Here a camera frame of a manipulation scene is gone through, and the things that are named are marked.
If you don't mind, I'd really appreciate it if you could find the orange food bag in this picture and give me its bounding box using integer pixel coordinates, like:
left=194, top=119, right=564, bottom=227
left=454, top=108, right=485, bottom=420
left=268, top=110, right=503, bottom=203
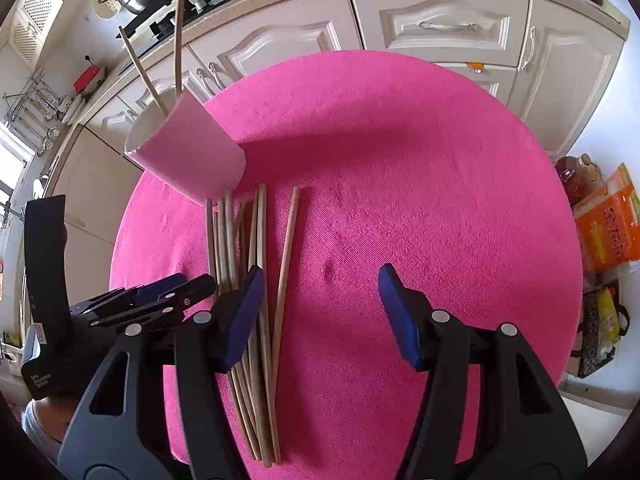
left=572, top=162, right=640, bottom=273

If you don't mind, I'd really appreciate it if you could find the person's left forearm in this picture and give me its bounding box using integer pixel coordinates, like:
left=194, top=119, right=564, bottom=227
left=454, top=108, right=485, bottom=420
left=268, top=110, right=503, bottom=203
left=21, top=396, right=81, bottom=466

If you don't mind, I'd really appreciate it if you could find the cream louvered wall cabinet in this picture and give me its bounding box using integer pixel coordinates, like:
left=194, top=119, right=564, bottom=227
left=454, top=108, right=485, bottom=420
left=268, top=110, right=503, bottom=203
left=7, top=0, right=65, bottom=68

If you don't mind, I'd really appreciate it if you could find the bunch of wooden chopsticks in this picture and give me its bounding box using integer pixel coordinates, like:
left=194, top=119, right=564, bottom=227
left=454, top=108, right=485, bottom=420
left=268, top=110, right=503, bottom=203
left=204, top=184, right=302, bottom=468

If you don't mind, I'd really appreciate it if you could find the black gas stove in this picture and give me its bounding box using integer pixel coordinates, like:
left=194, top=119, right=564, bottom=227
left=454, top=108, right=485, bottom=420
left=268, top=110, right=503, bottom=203
left=120, top=0, right=321, bottom=56

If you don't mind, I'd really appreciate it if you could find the cream perforated strainer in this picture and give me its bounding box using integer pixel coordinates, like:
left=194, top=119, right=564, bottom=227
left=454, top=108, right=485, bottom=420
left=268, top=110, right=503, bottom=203
left=92, top=0, right=123, bottom=20

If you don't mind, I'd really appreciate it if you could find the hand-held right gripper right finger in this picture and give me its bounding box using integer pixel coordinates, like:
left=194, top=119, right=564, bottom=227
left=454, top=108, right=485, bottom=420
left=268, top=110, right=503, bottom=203
left=378, top=264, right=588, bottom=480

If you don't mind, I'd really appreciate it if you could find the long wooden chopstick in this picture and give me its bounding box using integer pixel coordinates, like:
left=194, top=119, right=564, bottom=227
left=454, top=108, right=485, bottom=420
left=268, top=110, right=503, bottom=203
left=118, top=26, right=169, bottom=117
left=173, top=0, right=190, bottom=96

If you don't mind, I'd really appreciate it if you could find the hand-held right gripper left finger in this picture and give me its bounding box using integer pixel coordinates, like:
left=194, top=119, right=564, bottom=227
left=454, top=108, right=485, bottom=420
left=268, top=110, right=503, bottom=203
left=56, top=266, right=266, bottom=480

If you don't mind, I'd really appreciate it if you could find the red container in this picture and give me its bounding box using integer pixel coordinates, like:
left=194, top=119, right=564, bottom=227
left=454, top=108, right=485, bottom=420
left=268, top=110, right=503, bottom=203
left=73, top=65, right=106, bottom=95

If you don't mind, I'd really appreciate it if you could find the hanging kitchen utensil rack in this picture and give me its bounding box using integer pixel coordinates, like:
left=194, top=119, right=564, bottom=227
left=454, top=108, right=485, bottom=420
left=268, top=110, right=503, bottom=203
left=2, top=67, right=66, bottom=161

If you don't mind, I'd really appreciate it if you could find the amber cooking oil bottle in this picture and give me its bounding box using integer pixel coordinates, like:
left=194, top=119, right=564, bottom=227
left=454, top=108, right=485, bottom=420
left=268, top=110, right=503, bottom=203
left=554, top=154, right=608, bottom=206

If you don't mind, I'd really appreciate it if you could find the patterned shopping bag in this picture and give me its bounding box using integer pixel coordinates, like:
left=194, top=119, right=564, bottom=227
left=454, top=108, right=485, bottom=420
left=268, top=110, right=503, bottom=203
left=570, top=282, right=632, bottom=378

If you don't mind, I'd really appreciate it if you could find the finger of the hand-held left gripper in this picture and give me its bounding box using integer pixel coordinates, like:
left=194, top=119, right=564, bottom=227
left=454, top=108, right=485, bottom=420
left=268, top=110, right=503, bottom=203
left=70, top=274, right=187, bottom=317
left=90, top=275, right=217, bottom=332

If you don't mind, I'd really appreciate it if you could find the pink round tablecloth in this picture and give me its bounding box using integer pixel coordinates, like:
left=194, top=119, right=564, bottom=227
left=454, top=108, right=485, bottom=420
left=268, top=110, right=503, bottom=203
left=109, top=50, right=585, bottom=480

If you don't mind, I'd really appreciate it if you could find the cream kitchen base cabinet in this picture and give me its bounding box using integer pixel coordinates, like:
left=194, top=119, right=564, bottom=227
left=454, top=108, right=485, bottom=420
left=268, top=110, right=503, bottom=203
left=47, top=0, right=626, bottom=281

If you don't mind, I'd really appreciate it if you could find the pink cup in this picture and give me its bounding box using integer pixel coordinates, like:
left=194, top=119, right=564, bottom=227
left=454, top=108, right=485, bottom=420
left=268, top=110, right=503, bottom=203
left=123, top=91, right=247, bottom=206

